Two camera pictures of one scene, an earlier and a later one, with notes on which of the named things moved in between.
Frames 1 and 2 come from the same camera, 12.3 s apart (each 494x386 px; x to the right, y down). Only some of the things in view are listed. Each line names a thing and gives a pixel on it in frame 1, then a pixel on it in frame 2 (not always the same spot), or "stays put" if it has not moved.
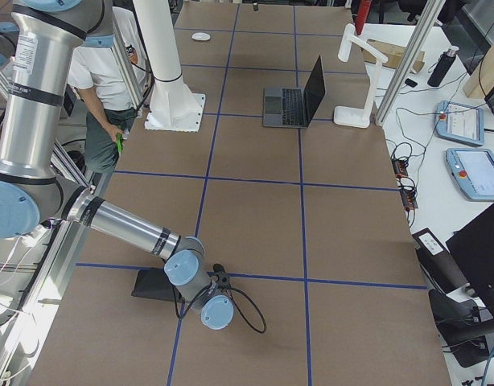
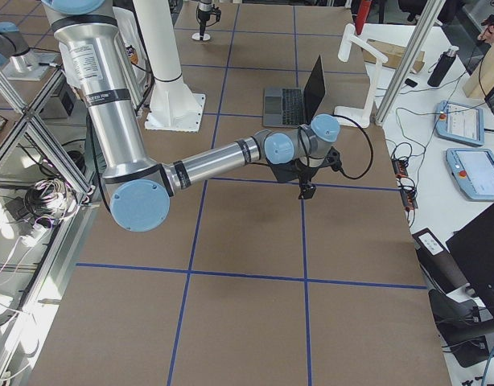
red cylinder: (362, 15) stays put
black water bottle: (442, 66) stays put
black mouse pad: (154, 283) -> (287, 172)
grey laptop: (294, 108) stays put
